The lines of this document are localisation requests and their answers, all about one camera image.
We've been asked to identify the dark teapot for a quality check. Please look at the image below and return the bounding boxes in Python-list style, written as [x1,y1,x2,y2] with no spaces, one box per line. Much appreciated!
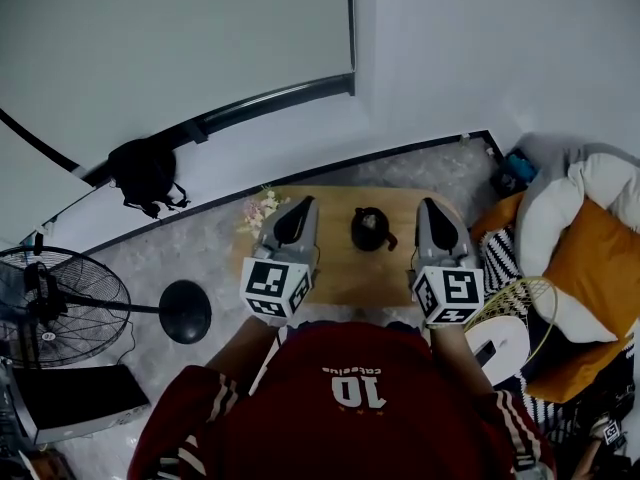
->
[350,206,400,253]

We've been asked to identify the white cushion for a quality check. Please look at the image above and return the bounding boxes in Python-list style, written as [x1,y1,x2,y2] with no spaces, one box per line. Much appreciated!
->
[514,152,640,274]

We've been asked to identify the pale artificial flowers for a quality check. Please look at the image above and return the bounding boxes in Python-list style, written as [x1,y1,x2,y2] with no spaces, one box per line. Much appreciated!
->
[236,186,291,239]

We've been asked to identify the person's right forearm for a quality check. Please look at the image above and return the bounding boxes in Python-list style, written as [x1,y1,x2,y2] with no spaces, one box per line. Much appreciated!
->
[427,323,496,398]

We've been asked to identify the person's left forearm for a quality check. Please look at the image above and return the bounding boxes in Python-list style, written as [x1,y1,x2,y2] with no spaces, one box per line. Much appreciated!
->
[205,315,279,384]

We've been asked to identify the black standing fan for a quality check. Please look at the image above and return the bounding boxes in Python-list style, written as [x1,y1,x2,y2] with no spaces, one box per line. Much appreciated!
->
[0,245,213,369]

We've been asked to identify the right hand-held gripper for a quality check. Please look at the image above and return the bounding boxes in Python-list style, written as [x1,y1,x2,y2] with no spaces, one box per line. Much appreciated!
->
[411,197,486,328]

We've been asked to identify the black fan cable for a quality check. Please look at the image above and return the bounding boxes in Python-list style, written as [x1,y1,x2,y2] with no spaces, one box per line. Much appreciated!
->
[107,320,139,367]

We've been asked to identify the yellow wire basket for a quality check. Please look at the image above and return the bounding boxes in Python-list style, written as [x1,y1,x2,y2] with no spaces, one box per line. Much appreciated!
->
[462,276,559,369]

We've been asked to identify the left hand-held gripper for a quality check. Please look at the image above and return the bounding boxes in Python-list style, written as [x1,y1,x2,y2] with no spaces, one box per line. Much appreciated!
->
[240,195,322,328]

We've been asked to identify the white round object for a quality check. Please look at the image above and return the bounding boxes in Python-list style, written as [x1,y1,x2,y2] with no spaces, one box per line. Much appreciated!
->
[463,315,531,387]

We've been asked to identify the orange cushion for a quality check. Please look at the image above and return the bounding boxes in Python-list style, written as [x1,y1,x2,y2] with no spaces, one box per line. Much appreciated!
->
[524,198,640,403]

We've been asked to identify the black and white patterned blanket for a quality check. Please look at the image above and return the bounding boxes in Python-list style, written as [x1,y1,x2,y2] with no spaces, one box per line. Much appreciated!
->
[478,225,524,309]

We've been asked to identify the grey and black box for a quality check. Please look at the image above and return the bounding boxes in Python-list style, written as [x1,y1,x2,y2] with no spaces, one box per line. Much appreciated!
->
[8,363,152,446]

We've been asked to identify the grey cushion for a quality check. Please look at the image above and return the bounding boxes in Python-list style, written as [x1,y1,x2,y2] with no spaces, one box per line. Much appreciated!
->
[514,132,640,194]

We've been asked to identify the red jersey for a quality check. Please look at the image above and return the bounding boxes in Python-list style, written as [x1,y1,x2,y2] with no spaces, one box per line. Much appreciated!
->
[127,320,557,480]

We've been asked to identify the black backpack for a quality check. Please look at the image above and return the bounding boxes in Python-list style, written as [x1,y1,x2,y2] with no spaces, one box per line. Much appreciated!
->
[106,137,192,220]

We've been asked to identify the blue and black item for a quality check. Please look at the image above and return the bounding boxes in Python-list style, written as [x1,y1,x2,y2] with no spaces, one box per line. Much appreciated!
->
[492,148,539,197]

